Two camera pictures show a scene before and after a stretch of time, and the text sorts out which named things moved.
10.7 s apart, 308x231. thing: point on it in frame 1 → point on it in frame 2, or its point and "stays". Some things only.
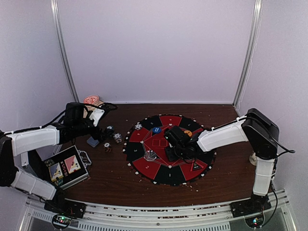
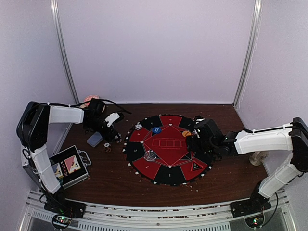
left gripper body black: x=95 y=134 → x=106 y=134
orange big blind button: x=186 y=131 stays
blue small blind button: x=156 y=130 stays
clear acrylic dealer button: x=150 y=155 stays
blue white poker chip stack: x=118 y=137 stays
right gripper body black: x=178 y=154 → x=191 y=142
